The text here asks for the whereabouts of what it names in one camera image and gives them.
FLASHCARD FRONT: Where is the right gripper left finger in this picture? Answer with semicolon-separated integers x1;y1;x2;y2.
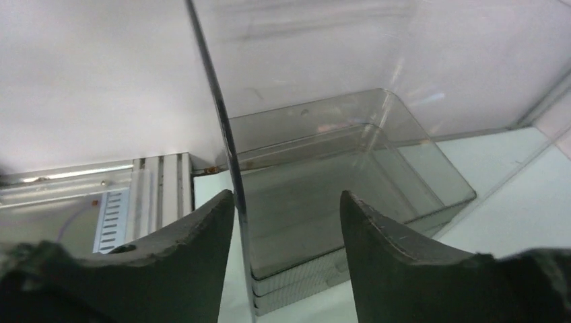
1;190;235;322

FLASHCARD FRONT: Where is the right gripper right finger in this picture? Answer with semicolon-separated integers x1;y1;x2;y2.
339;190;570;322

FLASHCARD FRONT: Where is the clear acrylic bin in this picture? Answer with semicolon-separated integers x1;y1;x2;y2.
189;1;570;322

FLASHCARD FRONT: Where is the aluminium frame rail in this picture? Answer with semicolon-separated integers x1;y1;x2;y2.
0;152;195;260

